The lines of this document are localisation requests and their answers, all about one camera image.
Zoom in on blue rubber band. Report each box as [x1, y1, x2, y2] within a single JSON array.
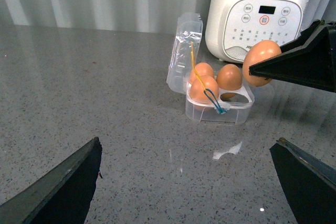
[[203, 88, 227, 114]]

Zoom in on brown egg front left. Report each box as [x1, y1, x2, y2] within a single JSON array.
[[189, 75, 219, 111]]

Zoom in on clear plastic egg box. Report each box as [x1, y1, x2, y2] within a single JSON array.
[[166, 13, 255, 124]]

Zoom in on yellow rubber band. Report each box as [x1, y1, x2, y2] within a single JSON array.
[[190, 41, 207, 91]]

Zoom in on brown egg back right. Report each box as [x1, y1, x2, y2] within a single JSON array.
[[216, 64, 243, 101]]

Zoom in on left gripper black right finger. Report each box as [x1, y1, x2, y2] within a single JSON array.
[[270, 137, 335, 223]]

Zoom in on white Joyoung soymilk maker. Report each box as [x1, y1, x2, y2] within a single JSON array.
[[205, 0, 309, 63]]

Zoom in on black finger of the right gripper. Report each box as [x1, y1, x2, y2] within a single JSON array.
[[249, 25, 335, 93], [280, 19, 335, 53]]

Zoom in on brown egg back left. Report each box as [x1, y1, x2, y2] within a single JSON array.
[[188, 62, 215, 84]]

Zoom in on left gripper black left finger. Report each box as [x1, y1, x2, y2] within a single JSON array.
[[1, 137, 102, 223]]

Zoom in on brown egg carried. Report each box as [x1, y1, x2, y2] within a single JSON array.
[[243, 40, 281, 87]]

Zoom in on brown egg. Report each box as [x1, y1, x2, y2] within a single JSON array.
[[189, 75, 219, 111], [216, 64, 243, 101], [188, 62, 215, 84]]

